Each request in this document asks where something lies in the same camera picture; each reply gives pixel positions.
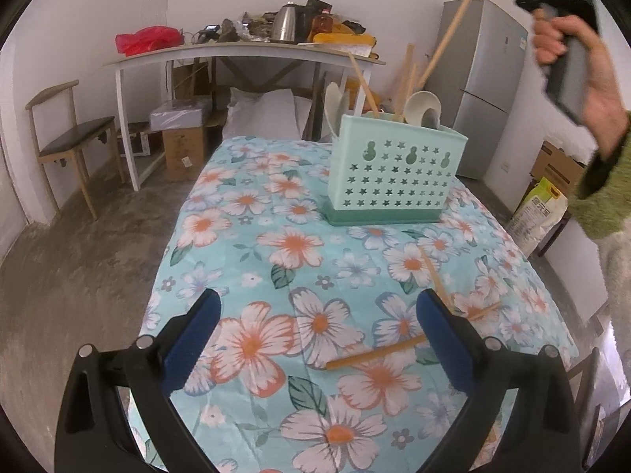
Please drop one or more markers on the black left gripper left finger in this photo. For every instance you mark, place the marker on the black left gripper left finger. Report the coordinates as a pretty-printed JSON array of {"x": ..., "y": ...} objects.
[{"x": 93, "y": 434}]

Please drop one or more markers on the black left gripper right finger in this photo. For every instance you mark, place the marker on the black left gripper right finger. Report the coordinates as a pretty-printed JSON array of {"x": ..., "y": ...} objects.
[{"x": 542, "y": 433}]

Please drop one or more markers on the wooden chopstick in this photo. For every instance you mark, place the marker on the wooden chopstick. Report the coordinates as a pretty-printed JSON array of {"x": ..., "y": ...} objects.
[
  {"x": 440, "y": 49},
  {"x": 406, "y": 75},
  {"x": 365, "y": 87},
  {"x": 380, "y": 352},
  {"x": 409, "y": 88},
  {"x": 437, "y": 281}
]

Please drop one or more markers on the cream ceramic spoon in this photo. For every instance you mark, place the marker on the cream ceramic spoon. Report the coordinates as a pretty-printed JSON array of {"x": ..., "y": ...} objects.
[{"x": 418, "y": 103}]

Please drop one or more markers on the white ceramic spoon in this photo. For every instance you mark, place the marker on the white ceramic spoon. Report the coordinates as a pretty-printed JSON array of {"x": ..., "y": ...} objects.
[{"x": 336, "y": 104}]

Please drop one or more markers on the green fuzzy sleeve forearm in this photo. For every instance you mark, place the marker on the green fuzzy sleeve forearm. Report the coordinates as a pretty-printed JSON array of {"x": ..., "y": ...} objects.
[{"x": 600, "y": 201}]

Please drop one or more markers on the person's right hand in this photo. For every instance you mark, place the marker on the person's right hand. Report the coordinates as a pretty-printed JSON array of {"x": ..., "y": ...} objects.
[{"x": 604, "y": 111}]

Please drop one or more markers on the silver refrigerator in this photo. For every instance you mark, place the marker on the silver refrigerator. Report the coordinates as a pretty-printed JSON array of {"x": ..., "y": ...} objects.
[{"x": 476, "y": 80}]

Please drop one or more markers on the metal spoon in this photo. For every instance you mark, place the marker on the metal spoon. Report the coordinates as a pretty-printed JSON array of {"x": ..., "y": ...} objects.
[{"x": 430, "y": 119}]

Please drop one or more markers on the brown cardboard box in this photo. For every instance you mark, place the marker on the brown cardboard box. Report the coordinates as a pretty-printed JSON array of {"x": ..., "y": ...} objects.
[{"x": 561, "y": 170}]

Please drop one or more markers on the yellow plastic bag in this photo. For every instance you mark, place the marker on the yellow plastic bag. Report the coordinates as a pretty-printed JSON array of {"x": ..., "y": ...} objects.
[{"x": 360, "y": 45}]

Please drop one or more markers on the floral blue tablecloth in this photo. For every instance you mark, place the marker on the floral blue tablecloth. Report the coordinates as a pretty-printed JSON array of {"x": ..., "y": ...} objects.
[{"x": 297, "y": 292}]

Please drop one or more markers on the mint green utensil basket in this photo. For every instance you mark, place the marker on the mint green utensil basket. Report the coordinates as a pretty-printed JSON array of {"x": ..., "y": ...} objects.
[{"x": 387, "y": 172}]

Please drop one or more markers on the steel electric kettle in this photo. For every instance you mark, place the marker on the steel electric kettle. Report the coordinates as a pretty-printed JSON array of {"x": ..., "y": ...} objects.
[{"x": 289, "y": 24}]

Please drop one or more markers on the cardboard box under table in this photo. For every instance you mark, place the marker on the cardboard box under table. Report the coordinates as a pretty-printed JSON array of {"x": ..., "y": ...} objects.
[{"x": 185, "y": 152}]

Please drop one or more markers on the wooden chair black seat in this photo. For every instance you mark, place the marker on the wooden chair black seat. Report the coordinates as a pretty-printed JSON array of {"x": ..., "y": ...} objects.
[{"x": 70, "y": 145}]

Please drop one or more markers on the white pillow under table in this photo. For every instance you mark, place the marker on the white pillow under table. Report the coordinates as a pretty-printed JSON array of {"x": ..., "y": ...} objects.
[{"x": 272, "y": 115}]

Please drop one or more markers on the red plastic bag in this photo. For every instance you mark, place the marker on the red plastic bag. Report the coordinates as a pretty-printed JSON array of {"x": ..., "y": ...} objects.
[{"x": 148, "y": 39}]

